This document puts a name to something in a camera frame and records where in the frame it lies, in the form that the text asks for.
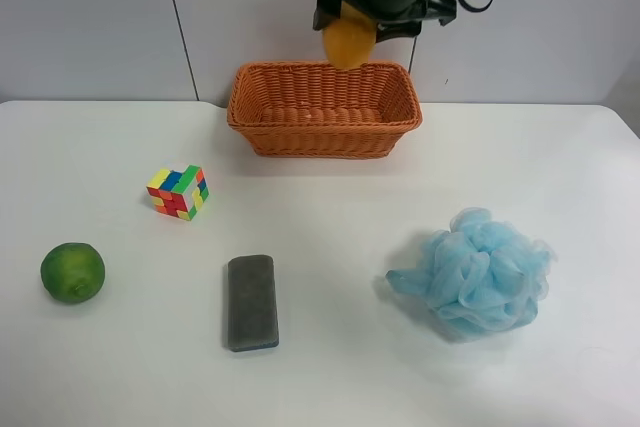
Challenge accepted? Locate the yellow mango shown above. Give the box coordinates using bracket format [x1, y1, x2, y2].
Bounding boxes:
[322, 2, 377, 70]

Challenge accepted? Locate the orange woven basket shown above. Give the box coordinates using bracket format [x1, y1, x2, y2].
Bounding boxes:
[227, 61, 422, 160]

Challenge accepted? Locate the green lemon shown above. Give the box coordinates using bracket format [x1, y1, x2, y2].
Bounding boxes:
[40, 242, 106, 304]

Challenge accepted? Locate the colourful puzzle cube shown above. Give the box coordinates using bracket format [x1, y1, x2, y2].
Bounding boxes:
[146, 165, 209, 221]

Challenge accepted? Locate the blue mesh bath sponge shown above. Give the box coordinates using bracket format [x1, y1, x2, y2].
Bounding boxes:
[385, 208, 556, 342]

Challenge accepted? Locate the grey board eraser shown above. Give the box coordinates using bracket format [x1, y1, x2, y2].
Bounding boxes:
[226, 254, 279, 352]

